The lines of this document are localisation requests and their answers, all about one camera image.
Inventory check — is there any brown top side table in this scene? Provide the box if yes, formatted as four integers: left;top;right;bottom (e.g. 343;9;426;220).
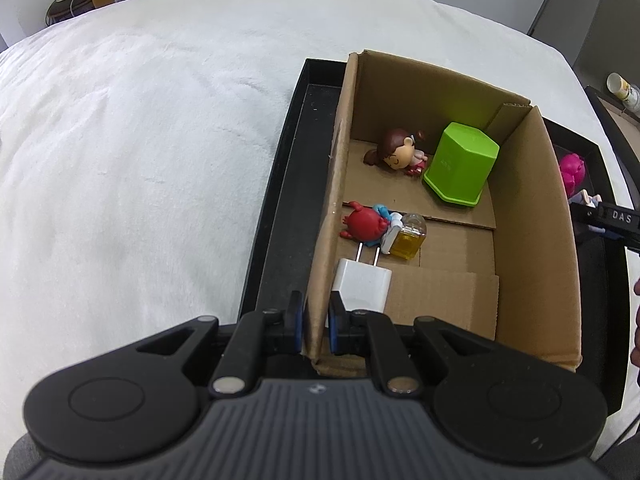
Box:
582;85;640;211

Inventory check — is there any brown hair doll figure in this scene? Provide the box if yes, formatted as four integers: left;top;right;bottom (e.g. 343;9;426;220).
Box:
363;127;430;177

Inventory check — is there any small perfume bottle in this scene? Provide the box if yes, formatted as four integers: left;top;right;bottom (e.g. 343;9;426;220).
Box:
381;213;427;261

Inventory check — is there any green plastic container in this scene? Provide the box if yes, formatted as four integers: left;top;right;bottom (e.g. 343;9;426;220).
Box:
423;121;501;208

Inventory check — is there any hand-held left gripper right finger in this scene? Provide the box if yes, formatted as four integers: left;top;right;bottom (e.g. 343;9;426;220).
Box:
327;293;502;397

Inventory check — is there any red crab toy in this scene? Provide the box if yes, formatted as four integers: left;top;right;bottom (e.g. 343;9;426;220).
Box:
341;201;401;247

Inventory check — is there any pink toy figure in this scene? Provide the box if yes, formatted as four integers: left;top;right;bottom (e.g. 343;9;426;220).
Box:
558;154;587;198

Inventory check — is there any dark grey panel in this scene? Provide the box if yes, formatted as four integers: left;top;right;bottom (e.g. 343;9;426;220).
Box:
527;0;640;76

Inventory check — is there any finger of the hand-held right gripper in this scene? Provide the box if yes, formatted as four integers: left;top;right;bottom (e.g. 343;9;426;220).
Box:
570;202;606;233

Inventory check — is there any white paper cup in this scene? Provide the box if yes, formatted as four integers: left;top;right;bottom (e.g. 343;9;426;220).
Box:
607;72;640;112

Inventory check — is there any person's right hand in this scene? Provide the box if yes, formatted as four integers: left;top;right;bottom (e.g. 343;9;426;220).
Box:
630;279;640;367

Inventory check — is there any black tray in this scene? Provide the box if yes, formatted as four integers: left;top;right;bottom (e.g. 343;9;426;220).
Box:
239;58;628;411

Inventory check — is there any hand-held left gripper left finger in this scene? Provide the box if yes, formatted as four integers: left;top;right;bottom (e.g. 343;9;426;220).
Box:
135;290;305;397

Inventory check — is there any brown cardboard box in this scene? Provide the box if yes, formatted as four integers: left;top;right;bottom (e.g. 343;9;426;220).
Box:
303;50;585;378

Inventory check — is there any white wall charger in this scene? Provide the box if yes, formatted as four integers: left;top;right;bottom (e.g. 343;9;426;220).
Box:
331;242;393;316

